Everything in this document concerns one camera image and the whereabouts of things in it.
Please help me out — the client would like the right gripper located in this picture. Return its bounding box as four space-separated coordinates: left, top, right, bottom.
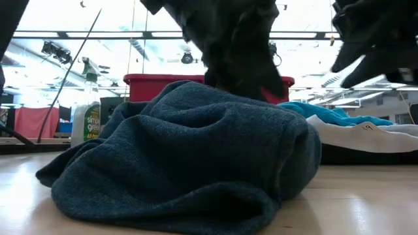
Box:
330 0 418 89

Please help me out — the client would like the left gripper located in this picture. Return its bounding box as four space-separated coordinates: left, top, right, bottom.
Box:
140 0 285 102

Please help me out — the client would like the blue garment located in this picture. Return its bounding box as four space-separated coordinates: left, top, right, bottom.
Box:
277 101 394 127

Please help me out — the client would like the white t-shirt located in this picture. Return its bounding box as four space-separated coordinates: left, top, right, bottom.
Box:
306 114 418 154

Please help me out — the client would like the small black garment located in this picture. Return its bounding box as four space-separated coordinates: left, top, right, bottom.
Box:
35 80 323 235

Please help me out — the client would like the red plastic laundry basket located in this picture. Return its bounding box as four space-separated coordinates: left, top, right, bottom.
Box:
123 73 295 105

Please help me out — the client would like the black background monitor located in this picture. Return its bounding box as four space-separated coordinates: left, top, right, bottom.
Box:
99 96 127 126

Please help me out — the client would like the cleaner spray bottle green label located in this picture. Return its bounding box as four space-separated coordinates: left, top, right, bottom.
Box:
70 57 102 148

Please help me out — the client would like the black ceiling light cluster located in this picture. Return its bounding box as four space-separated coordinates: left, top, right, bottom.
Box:
40 40 74 65

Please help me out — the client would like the red cloth partition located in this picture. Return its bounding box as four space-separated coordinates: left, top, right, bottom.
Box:
14 106 61 139

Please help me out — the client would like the black ceiling camera with cable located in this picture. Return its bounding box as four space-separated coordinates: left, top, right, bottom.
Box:
269 41 283 68

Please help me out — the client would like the round black ceiling camera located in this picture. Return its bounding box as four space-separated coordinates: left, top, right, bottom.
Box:
180 50 195 65

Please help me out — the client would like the thin yellow background cable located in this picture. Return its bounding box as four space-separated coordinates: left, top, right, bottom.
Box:
398 90 416 125

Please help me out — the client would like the black overhead frame crossbar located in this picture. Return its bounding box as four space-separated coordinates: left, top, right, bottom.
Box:
12 30 341 41

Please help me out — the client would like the long black cable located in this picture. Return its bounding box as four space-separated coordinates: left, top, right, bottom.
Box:
36 8 103 144

